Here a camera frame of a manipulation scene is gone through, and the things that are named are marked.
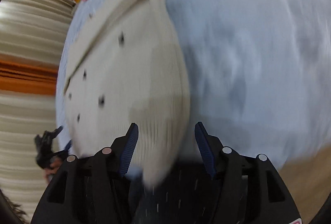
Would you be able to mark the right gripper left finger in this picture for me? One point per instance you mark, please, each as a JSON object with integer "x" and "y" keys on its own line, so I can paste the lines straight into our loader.
{"x": 110, "y": 187}

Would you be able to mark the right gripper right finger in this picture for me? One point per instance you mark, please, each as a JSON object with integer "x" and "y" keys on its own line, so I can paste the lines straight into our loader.
{"x": 226, "y": 189}

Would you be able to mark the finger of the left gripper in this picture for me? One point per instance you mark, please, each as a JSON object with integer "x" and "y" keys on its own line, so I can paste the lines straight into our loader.
{"x": 56, "y": 132}
{"x": 63, "y": 154}

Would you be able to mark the cream knit sweater black hearts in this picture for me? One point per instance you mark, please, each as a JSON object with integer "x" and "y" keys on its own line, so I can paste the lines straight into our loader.
{"x": 126, "y": 66}

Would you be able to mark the person's left hand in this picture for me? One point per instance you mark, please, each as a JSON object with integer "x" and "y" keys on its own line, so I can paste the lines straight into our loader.
{"x": 50, "y": 172}

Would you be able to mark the cream striped curtain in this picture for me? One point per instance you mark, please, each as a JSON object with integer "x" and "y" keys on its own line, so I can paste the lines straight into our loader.
{"x": 33, "y": 34}

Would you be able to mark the grey butterfly print bedspread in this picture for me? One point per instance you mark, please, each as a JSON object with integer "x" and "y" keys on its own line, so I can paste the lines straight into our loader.
{"x": 259, "y": 73}

